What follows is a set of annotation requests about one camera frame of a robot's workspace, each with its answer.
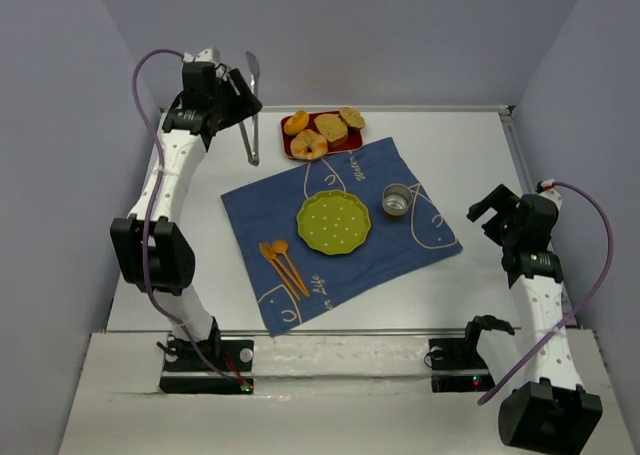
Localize metal tongs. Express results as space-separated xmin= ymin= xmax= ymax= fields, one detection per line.
xmin=236 ymin=51 xmax=260 ymax=166

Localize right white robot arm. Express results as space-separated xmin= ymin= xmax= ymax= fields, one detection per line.
xmin=465 ymin=181 xmax=603 ymax=454

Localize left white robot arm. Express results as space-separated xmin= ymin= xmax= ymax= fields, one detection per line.
xmin=110 ymin=50 xmax=262 ymax=359

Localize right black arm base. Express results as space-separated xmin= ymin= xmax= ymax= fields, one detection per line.
xmin=423 ymin=337 xmax=494 ymax=393

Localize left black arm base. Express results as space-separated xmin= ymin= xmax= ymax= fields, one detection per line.
xmin=156 ymin=336 xmax=254 ymax=395

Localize brown bread slice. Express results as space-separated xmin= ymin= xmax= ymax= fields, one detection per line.
xmin=314 ymin=113 xmax=348 ymax=147

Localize seeded bread roll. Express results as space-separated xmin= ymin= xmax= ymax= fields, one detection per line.
xmin=339 ymin=107 xmax=366 ymax=130

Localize small orange bagel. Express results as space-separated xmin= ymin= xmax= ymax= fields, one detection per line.
xmin=283 ymin=110 xmax=309 ymax=136

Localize large glazed bagel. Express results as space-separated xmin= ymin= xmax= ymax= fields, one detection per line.
xmin=289 ymin=129 xmax=329 ymax=161

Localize blue fish placemat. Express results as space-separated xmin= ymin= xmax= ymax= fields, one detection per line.
xmin=221 ymin=137 xmax=463 ymax=336

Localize metal cup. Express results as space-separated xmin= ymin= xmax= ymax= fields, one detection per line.
xmin=381 ymin=183 xmax=413 ymax=221

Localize red tray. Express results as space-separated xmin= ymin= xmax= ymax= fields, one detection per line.
xmin=279 ymin=110 xmax=364 ymax=161

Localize orange wooden spoon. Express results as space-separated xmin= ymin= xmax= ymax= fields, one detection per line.
xmin=271 ymin=240 xmax=310 ymax=298

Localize green dotted plate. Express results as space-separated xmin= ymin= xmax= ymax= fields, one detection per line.
xmin=296 ymin=190 xmax=372 ymax=256

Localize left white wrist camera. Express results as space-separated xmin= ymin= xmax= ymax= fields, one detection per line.
xmin=182 ymin=47 xmax=220 ymax=65

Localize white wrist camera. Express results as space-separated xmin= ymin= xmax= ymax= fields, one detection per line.
xmin=182 ymin=47 xmax=220 ymax=65
xmin=535 ymin=179 xmax=562 ymax=210

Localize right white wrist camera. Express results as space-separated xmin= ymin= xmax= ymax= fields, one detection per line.
xmin=535 ymin=179 xmax=562 ymax=210

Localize aluminium front rail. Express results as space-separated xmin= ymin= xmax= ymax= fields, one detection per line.
xmin=102 ymin=327 xmax=581 ymax=340

